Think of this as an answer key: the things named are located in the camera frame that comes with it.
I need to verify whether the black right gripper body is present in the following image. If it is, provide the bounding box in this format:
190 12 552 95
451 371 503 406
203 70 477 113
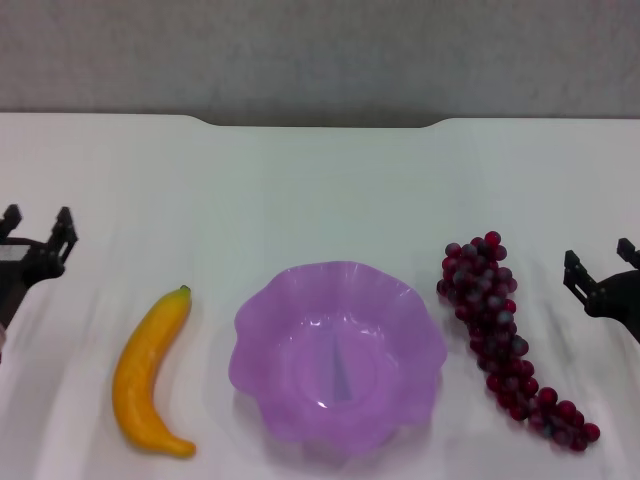
584 268 640 345

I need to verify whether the dark red grape bunch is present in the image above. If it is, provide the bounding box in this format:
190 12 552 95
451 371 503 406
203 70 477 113
436 230 602 453

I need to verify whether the yellow plastic banana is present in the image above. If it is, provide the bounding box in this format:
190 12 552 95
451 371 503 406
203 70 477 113
112 284 198 458

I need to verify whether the purple wavy plastic bowl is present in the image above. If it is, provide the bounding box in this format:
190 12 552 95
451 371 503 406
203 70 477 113
227 259 448 459

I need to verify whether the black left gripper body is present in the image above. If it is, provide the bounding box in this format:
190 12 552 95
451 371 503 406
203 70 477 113
0 238 67 329

